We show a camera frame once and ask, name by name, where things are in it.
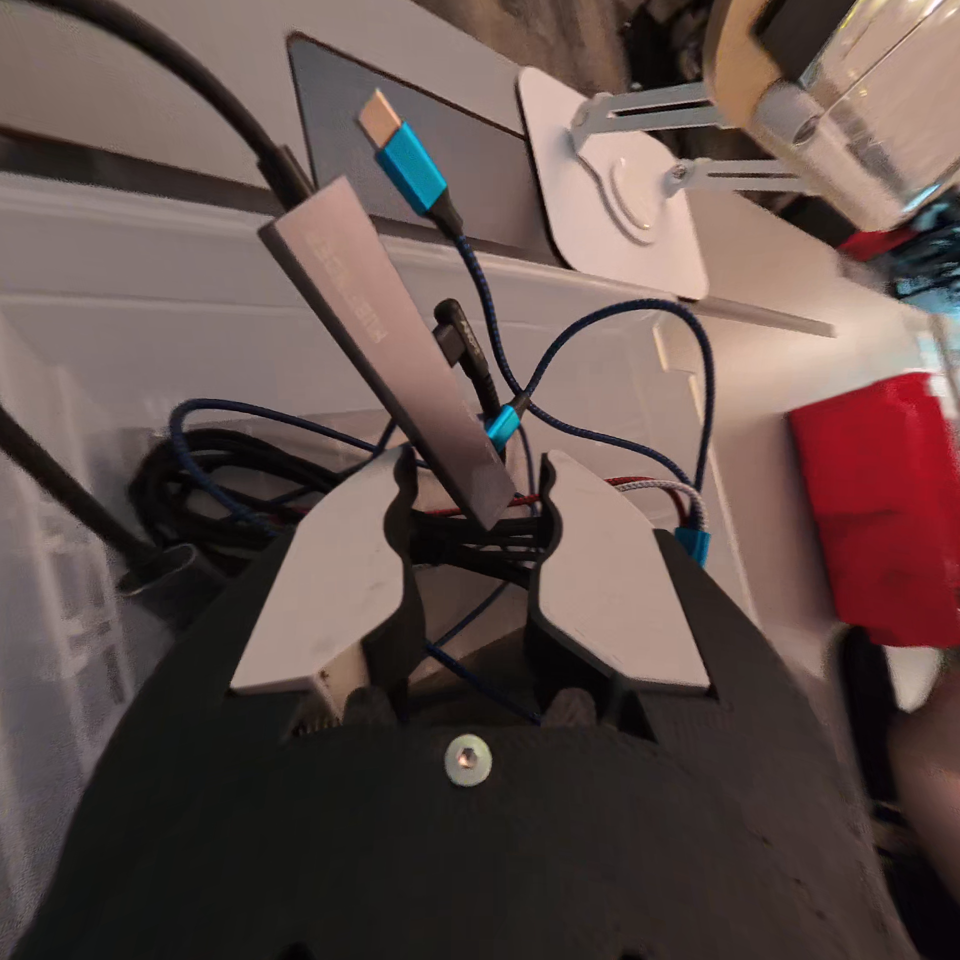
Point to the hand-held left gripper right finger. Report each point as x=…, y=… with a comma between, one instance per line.
x=615, y=592

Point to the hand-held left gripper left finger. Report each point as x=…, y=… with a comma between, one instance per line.
x=330, y=592

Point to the red plastic bin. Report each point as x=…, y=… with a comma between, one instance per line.
x=877, y=510

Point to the clear plastic bin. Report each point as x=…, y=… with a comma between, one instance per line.
x=150, y=300

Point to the wooden-edged sign stand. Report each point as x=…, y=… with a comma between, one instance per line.
x=615, y=187

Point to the dark green desk mat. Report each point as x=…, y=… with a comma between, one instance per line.
x=465, y=165

